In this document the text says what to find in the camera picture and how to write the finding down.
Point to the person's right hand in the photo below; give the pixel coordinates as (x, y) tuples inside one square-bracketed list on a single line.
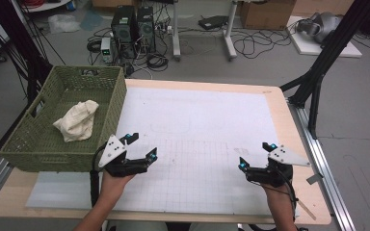
[(277, 194)]

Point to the person's left hand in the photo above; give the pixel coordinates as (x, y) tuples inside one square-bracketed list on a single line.
[(112, 187)]

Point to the white desk leg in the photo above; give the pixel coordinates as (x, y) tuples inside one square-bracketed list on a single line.
[(176, 35), (229, 35)]

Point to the grey headset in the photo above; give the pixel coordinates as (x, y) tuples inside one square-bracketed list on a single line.
[(326, 27)]

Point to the grey tape piece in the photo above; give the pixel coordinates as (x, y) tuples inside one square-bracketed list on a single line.
[(314, 179)]

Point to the black metal frame stand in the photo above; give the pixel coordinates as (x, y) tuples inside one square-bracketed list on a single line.
[(29, 54), (321, 64)]

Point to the white grid mat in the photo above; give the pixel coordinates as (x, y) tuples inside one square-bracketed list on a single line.
[(189, 112)]

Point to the brown cardboard box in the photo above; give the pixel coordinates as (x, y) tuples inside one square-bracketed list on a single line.
[(266, 14)]

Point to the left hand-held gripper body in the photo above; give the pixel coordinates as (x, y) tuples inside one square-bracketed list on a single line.
[(122, 165)]

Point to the black computer tower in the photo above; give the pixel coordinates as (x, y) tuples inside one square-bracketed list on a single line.
[(123, 32), (146, 30)]

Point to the flat black device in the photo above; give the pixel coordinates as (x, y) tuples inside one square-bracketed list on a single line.
[(213, 22)]

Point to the clear plastic bag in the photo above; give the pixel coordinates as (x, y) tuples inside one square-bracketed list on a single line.
[(63, 24)]

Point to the green woven basket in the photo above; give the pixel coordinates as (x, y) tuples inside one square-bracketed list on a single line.
[(38, 142)]

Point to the white floor board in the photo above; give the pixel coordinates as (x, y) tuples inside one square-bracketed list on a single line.
[(311, 48)]

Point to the cream printed cloth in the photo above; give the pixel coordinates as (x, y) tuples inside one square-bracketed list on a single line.
[(77, 122)]

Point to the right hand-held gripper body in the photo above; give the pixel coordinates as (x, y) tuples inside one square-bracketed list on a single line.
[(274, 173)]

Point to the white power supply box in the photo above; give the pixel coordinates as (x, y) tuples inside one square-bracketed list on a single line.
[(106, 49)]

